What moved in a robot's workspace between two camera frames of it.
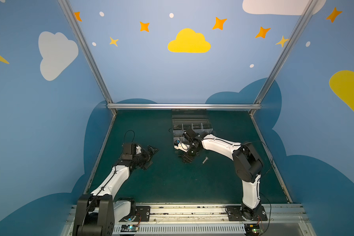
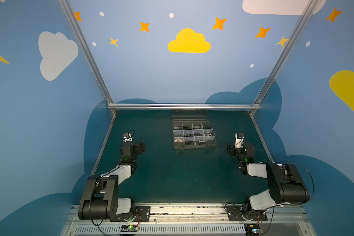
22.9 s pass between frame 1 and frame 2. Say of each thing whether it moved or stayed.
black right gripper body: moved
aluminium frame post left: stayed
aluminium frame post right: stayed
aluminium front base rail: stayed
